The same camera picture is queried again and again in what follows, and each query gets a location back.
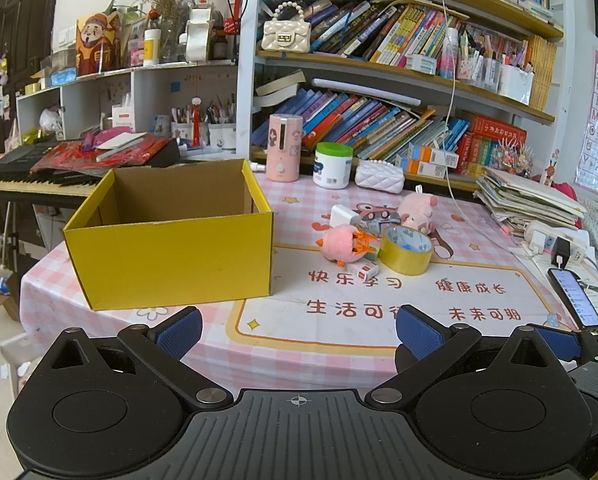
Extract pink cylindrical humidifier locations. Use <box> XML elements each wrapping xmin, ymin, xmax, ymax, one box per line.
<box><xmin>269</xmin><ymin>114</ymin><xmax>302</xmax><ymax>183</ymax></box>

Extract red paper sheets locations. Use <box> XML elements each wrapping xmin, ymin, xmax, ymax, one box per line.
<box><xmin>29</xmin><ymin>132</ymin><xmax>172</xmax><ymax>173</ymax></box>

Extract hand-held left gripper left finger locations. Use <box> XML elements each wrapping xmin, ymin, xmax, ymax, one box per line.
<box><xmin>39</xmin><ymin>305</ymin><xmax>235</xmax><ymax>409</ymax></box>

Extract small white red box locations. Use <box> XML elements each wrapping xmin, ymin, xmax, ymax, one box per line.
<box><xmin>351</xmin><ymin>262</ymin><xmax>380</xmax><ymax>283</ymax></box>

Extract white charger block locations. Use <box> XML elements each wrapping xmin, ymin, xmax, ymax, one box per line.
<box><xmin>329</xmin><ymin>205</ymin><xmax>362</xmax><ymax>231</ymax></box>

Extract pink round plush toy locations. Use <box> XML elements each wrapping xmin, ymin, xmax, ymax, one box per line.
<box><xmin>315</xmin><ymin>223</ymin><xmax>380</xmax><ymax>264</ymax></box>

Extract row of leaning books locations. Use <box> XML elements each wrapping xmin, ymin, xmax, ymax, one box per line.
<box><xmin>309</xmin><ymin>0</ymin><xmax>460</xmax><ymax>68</ymax></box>

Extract white paper roll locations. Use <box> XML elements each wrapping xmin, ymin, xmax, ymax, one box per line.
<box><xmin>311</xmin><ymin>78</ymin><xmax>422</xmax><ymax>107</ymax></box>

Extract white cable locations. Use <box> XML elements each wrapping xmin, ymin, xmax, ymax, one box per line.
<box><xmin>419</xmin><ymin>0</ymin><xmax>530</xmax><ymax>261</ymax></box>

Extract white jar green lid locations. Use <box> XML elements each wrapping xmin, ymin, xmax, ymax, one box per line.
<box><xmin>312</xmin><ymin>142</ymin><xmax>354</xmax><ymax>190</ymax></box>

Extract stack of magazines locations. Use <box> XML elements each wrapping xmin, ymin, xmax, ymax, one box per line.
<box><xmin>474</xmin><ymin>167</ymin><xmax>587</xmax><ymax>236</ymax></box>

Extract reindeer figure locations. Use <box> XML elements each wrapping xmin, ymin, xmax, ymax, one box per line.
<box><xmin>544</xmin><ymin>149</ymin><xmax>562</xmax><ymax>183</ymax></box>

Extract white power strip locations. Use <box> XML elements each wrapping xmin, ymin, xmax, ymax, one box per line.
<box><xmin>522</xmin><ymin>220</ymin><xmax>597</xmax><ymax>266</ymax></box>

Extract colourful spiky ornament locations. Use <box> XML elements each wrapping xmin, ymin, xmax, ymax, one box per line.
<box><xmin>494</xmin><ymin>137</ymin><xmax>535</xmax><ymax>178</ymax></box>

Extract pastel spray bottle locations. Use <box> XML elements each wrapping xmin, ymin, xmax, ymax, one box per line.
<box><xmin>439</xmin><ymin>27</ymin><xmax>460</xmax><ymax>80</ymax></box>

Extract white bottle yellow label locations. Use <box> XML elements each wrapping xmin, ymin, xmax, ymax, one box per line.
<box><xmin>143</xmin><ymin>29</ymin><xmax>162</xmax><ymax>67</ymax></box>

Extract yellow cardboard box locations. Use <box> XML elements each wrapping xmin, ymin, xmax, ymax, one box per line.
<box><xmin>63</xmin><ymin>158</ymin><xmax>275</xmax><ymax>312</ymax></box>

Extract white paper bag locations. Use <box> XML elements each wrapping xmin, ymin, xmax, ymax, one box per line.
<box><xmin>111</xmin><ymin>105</ymin><xmax>137</xmax><ymax>133</ymax></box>

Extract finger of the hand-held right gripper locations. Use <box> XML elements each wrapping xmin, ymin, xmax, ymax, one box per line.
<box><xmin>533</xmin><ymin>326</ymin><xmax>598</xmax><ymax>367</ymax></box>

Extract wooden bookshelf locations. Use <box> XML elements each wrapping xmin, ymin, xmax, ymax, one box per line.
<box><xmin>236</xmin><ymin>0</ymin><xmax>565</xmax><ymax>196</ymax></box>

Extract row of colourful books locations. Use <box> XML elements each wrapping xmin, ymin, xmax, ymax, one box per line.
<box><xmin>251</xmin><ymin>87</ymin><xmax>472</xmax><ymax>161</ymax></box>

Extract red boxed book set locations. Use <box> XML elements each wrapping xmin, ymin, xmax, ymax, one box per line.
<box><xmin>456</xmin><ymin>115</ymin><xmax>527</xmax><ymax>176</ymax></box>

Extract dried flower bunch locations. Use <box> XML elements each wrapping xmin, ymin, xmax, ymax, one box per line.
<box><xmin>126</xmin><ymin>0</ymin><xmax>187</xmax><ymax>61</ymax></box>

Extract pink pig plush toy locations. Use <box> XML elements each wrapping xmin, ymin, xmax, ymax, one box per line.
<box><xmin>396</xmin><ymin>192</ymin><xmax>439</xmax><ymax>233</ymax></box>

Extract black electronic keyboard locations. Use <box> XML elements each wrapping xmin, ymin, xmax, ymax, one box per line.
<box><xmin>0</xmin><ymin>137</ymin><xmax>180</xmax><ymax>201</ymax></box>

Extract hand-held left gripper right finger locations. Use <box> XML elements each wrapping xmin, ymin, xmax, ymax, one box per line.
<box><xmin>371</xmin><ymin>304</ymin><xmax>569</xmax><ymax>407</ymax></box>

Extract red white hanging ornament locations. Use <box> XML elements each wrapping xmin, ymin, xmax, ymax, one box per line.
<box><xmin>190</xmin><ymin>95</ymin><xmax>204</xmax><ymax>148</ymax></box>

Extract orange blue carton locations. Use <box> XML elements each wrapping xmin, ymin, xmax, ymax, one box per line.
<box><xmin>409</xmin><ymin>144</ymin><xmax>460</xmax><ymax>168</ymax></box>
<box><xmin>396</xmin><ymin>155</ymin><xmax>447</xmax><ymax>177</ymax></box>

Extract white pen organiser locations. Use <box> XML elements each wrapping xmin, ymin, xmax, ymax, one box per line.
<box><xmin>456</xmin><ymin>30</ymin><xmax>535</xmax><ymax>106</ymax></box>

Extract cream quilted handbag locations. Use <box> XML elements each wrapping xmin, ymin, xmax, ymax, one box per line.
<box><xmin>261</xmin><ymin>2</ymin><xmax>312</xmax><ymax>53</ymax></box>

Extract white shelf unit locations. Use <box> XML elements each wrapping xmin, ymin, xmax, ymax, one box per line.
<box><xmin>16</xmin><ymin>60</ymin><xmax>240</xmax><ymax>148</ymax></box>

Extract black plug adapter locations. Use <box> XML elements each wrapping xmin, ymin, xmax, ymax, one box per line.
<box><xmin>550</xmin><ymin>237</ymin><xmax>572</xmax><ymax>267</ymax></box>

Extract stack of yellow books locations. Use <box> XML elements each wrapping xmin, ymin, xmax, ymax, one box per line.
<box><xmin>526</xmin><ymin>35</ymin><xmax>558</xmax><ymax>112</ymax></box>

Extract white plastic bag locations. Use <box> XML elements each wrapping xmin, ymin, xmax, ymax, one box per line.
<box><xmin>39</xmin><ymin>107</ymin><xmax>64</xmax><ymax>138</ymax></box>

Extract white ribbon roll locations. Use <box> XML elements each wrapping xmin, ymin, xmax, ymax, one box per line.
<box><xmin>185</xmin><ymin>2</ymin><xmax>215</xmax><ymax>63</ymax></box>

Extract fortune god printed box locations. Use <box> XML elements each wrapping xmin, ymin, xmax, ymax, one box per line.
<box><xmin>75</xmin><ymin>12</ymin><xmax>122</xmax><ymax>78</ymax></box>

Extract white pen cup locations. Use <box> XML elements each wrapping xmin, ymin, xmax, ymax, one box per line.
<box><xmin>171</xmin><ymin>121</ymin><xmax>195</xmax><ymax>147</ymax></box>
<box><xmin>208</xmin><ymin>122</ymin><xmax>237</xmax><ymax>151</ymax></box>

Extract thick cream book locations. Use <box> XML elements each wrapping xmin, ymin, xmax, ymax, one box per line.
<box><xmin>255</xmin><ymin>72</ymin><xmax>307</xmax><ymax>107</ymax></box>

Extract yellow tape roll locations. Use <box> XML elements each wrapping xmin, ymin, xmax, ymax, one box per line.
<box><xmin>379</xmin><ymin>225</ymin><xmax>434</xmax><ymax>277</ymax></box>

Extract white quilted purse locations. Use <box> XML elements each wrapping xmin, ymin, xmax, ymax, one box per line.
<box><xmin>354</xmin><ymin>159</ymin><xmax>406</xmax><ymax>195</ymax></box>

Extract black smartphone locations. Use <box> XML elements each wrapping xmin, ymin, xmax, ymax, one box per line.
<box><xmin>546</xmin><ymin>267</ymin><xmax>598</xmax><ymax>331</ymax></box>

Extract dark wooden door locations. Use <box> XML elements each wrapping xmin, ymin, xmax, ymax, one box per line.
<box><xmin>0</xmin><ymin>0</ymin><xmax>62</xmax><ymax>156</ymax></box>

